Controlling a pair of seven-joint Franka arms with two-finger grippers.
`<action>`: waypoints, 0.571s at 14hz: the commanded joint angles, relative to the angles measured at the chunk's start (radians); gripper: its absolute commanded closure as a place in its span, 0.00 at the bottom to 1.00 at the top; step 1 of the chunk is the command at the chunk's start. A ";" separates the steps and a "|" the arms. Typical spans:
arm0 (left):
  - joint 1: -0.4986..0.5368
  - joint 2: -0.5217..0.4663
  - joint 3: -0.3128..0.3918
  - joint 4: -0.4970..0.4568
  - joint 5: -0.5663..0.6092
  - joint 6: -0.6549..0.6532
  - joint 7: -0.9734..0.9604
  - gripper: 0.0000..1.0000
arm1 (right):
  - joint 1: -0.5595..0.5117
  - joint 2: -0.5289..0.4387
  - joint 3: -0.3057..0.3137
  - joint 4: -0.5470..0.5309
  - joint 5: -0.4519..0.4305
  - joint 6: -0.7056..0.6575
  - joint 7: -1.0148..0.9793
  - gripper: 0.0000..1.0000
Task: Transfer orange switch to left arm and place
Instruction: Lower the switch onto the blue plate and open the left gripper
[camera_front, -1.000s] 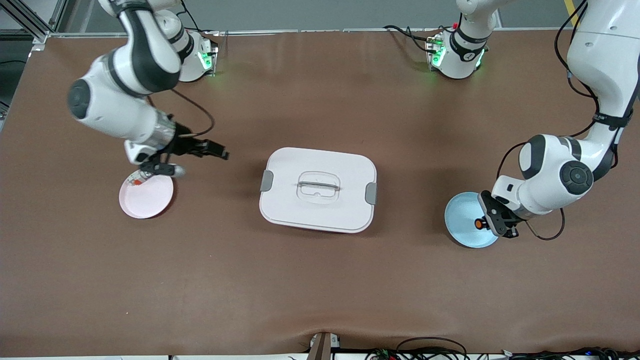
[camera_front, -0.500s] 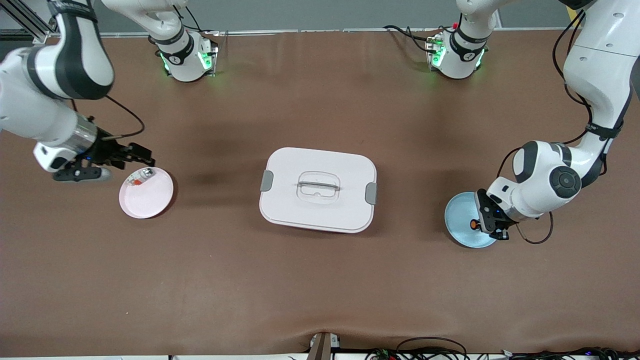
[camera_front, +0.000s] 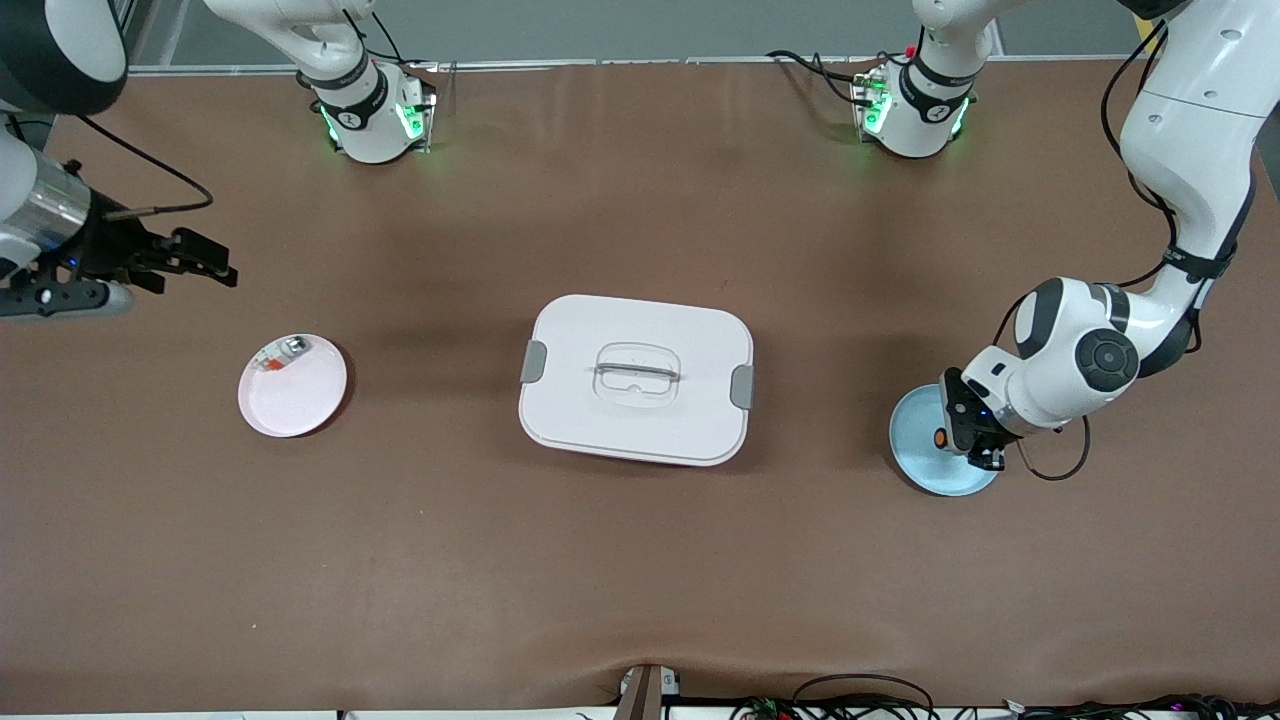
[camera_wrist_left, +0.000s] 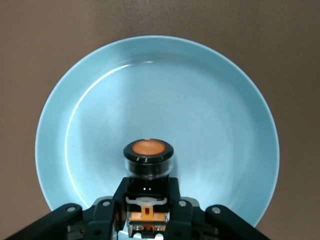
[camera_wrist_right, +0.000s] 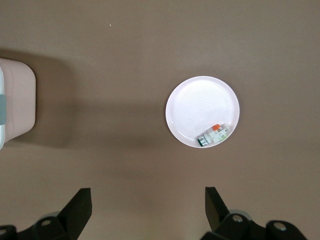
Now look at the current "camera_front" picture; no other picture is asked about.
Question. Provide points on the brown table cover mat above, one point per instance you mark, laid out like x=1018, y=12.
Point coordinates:
x=640, y=560

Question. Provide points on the metal table clamp bracket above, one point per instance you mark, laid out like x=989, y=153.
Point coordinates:
x=645, y=695

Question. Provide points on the metal table edge rail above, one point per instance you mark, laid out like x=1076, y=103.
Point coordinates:
x=650, y=62

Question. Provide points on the white lidded pink box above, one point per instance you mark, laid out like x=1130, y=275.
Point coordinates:
x=640, y=420

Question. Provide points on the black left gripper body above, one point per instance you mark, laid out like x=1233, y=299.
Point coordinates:
x=958, y=410

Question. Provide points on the pale pink round plate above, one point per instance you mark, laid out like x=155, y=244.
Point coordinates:
x=295, y=400

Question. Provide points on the light blue round plate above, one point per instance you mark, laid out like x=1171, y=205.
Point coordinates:
x=930, y=475

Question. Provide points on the small silver red object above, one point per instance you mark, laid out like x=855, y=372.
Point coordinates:
x=290, y=348

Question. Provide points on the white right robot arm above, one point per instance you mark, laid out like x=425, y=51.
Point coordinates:
x=350, y=60

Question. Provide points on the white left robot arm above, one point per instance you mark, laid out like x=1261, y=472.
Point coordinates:
x=1200, y=100

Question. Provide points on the aluminium frame profile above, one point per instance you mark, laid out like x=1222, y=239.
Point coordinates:
x=140, y=35

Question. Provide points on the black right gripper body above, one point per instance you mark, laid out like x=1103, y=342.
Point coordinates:
x=108, y=250

